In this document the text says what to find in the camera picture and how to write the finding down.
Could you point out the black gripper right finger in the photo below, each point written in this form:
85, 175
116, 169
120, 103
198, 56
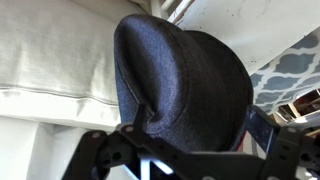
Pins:
290, 150

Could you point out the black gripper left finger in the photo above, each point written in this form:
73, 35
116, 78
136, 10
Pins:
96, 146

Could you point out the black fedora hat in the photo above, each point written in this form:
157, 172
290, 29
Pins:
186, 86

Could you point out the grey white quatrefoil pillow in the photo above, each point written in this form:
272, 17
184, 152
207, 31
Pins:
286, 80

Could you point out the cream fabric sofa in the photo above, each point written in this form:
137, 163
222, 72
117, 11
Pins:
50, 50

